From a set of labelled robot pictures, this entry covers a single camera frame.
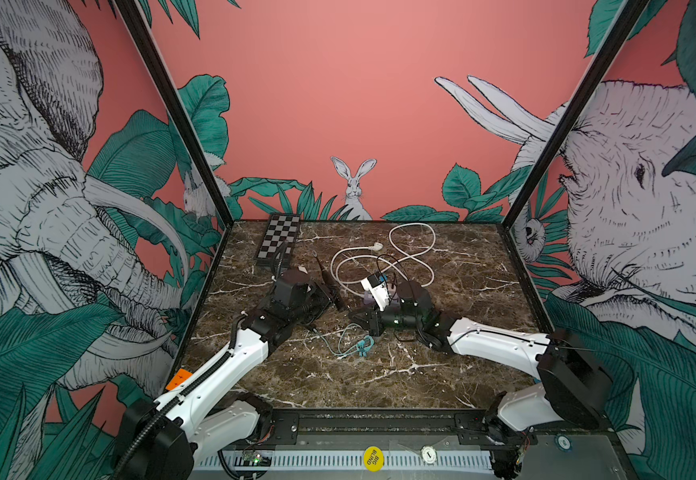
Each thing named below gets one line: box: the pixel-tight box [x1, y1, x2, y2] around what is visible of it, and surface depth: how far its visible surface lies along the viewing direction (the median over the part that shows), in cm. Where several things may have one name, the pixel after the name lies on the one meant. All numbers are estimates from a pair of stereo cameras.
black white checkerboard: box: [255, 214, 300, 268], surface depth 116 cm
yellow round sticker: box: [363, 446, 385, 472], surface depth 71 cm
